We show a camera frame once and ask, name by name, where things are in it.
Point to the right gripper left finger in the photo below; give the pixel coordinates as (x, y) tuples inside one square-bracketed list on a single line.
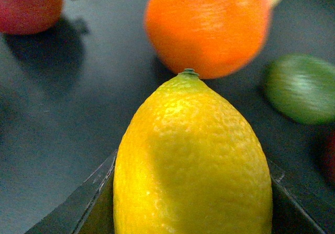
[(89, 209)]

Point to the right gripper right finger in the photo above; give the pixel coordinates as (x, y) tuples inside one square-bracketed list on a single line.
[(289, 214)]

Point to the yellow lemon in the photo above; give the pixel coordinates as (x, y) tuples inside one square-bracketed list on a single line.
[(189, 162)]

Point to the black metal shelf rack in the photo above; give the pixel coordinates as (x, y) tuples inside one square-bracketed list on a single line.
[(68, 94)]

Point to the large orange near lemon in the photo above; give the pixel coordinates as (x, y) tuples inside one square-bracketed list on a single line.
[(213, 37)]

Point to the red yellow apple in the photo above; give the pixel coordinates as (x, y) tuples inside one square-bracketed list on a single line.
[(327, 160)]

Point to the green lime near apple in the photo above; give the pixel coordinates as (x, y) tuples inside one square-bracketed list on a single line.
[(301, 87)]

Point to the red pomegranate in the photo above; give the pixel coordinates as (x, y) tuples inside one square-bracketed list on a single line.
[(27, 17)]

